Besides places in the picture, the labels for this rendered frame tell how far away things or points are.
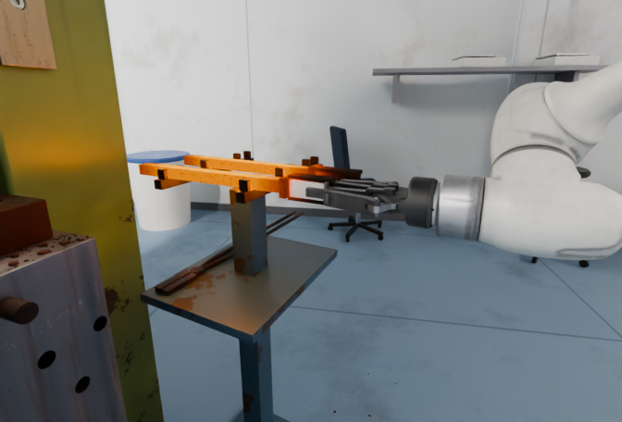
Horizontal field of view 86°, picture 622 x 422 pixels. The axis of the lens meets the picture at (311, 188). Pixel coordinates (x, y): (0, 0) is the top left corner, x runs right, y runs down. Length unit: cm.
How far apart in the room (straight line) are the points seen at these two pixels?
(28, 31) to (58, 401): 61
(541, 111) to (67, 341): 76
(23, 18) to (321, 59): 264
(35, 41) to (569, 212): 86
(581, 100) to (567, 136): 5
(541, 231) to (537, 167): 9
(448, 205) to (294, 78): 285
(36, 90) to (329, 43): 266
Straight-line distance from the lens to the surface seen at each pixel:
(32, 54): 81
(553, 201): 48
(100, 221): 91
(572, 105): 56
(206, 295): 79
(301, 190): 57
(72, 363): 70
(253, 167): 76
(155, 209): 323
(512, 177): 50
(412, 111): 319
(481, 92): 330
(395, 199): 49
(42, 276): 62
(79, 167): 87
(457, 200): 48
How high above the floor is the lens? 113
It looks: 15 degrees down
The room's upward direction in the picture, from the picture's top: straight up
